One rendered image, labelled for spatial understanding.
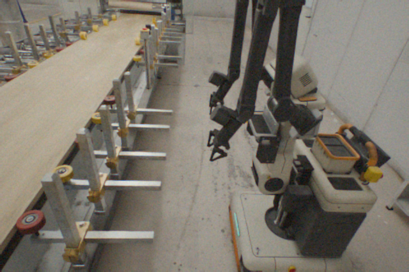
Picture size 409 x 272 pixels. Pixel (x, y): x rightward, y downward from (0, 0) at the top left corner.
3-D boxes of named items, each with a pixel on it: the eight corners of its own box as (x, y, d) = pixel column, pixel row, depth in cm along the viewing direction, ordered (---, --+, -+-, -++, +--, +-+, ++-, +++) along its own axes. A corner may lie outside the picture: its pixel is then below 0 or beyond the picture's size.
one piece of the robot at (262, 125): (268, 135, 147) (277, 101, 135) (282, 165, 124) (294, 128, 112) (241, 134, 146) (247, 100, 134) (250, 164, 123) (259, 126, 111)
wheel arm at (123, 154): (166, 158, 139) (165, 151, 137) (165, 161, 136) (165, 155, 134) (85, 156, 136) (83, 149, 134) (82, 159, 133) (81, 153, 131)
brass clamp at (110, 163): (123, 153, 140) (122, 146, 138) (117, 169, 129) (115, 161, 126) (112, 153, 140) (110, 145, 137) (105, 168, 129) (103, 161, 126)
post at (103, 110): (121, 181, 142) (108, 104, 115) (119, 185, 139) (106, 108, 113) (114, 181, 142) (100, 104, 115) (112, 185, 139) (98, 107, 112)
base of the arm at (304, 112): (320, 122, 95) (308, 108, 105) (307, 110, 92) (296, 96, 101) (301, 137, 98) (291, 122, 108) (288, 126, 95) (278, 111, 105)
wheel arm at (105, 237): (154, 237, 98) (154, 230, 96) (153, 244, 95) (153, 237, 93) (37, 237, 95) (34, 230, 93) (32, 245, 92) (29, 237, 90)
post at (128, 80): (137, 135, 184) (130, 71, 157) (136, 138, 181) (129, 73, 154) (132, 135, 184) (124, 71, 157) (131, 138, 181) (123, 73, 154)
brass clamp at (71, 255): (94, 230, 99) (91, 221, 96) (81, 263, 88) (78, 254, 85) (77, 230, 99) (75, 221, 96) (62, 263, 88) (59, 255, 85)
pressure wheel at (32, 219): (46, 248, 90) (36, 226, 83) (22, 248, 89) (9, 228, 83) (55, 228, 96) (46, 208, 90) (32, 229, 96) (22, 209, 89)
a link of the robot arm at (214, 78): (239, 75, 129) (236, 69, 136) (220, 64, 125) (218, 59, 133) (227, 94, 135) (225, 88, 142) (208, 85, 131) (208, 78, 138)
